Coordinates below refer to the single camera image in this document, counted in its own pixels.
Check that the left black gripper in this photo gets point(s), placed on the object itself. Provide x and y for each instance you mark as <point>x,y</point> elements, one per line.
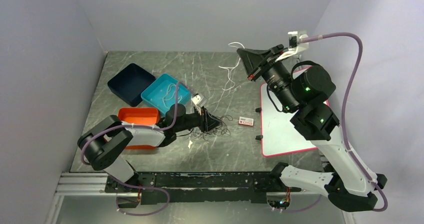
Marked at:
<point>207,121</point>

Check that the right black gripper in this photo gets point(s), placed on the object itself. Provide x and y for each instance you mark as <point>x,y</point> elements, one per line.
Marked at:
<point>252,58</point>

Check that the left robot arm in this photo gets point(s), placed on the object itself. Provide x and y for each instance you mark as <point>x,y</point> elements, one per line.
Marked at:
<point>101,146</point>

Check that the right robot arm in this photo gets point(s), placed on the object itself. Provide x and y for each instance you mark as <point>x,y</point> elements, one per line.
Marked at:
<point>350,186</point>

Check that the red white small box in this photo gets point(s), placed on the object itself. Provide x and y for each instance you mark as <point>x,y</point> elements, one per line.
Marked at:
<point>246,121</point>

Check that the teal tray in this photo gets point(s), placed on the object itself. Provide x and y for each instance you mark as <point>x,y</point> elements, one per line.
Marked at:
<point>161,93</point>

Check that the orange tray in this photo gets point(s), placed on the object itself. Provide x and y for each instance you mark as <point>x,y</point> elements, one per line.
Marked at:
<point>139,116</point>

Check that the pink framed whiteboard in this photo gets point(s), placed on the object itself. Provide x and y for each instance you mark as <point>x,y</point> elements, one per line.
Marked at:
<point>281,129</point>

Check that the navy blue tray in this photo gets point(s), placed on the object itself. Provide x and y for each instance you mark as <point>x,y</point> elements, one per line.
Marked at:
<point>129,83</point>

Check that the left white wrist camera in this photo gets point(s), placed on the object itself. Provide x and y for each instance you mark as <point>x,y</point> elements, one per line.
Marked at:
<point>199,100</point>

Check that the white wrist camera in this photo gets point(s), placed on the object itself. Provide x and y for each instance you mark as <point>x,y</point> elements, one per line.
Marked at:
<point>295,45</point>
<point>199,100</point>

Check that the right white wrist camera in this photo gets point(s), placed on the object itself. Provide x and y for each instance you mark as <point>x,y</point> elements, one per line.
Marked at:
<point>295,45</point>

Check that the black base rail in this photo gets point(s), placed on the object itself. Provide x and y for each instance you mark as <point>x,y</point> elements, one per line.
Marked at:
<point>196,187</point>

